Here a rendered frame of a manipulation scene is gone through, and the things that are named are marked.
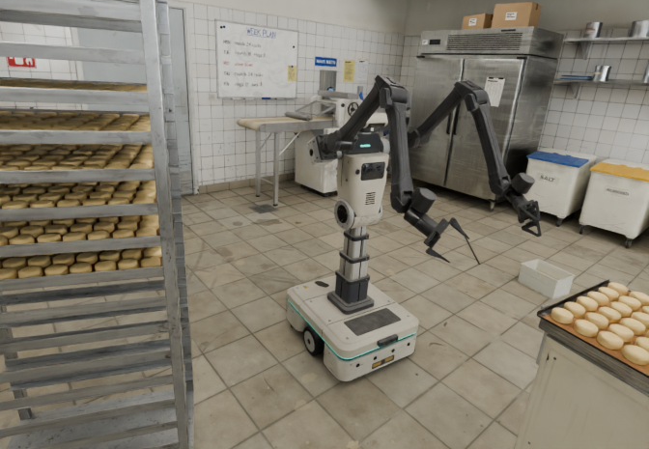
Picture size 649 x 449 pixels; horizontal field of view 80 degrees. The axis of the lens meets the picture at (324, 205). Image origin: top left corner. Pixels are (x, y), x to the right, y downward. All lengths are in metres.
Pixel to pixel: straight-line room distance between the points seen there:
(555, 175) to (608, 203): 0.56
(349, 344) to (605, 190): 3.47
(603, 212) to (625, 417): 3.73
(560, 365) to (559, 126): 4.51
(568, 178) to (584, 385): 3.78
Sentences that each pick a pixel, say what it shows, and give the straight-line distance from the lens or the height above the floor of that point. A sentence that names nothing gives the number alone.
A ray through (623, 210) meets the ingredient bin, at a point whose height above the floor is 0.36.
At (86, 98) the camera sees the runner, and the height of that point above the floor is 1.41.
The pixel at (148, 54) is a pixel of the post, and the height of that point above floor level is 1.51.
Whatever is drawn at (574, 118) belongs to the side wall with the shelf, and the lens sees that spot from 5.55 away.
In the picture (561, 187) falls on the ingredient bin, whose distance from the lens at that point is 4.96.
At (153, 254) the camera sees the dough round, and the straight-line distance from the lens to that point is 1.23.
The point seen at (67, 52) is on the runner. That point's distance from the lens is 1.05.
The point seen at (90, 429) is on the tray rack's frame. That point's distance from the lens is 1.94.
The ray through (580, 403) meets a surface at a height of 0.71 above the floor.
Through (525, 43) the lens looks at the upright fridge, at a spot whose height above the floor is 1.88.
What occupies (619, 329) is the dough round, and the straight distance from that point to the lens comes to 1.27.
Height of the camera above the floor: 1.49
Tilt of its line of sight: 19 degrees down
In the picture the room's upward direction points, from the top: 3 degrees clockwise
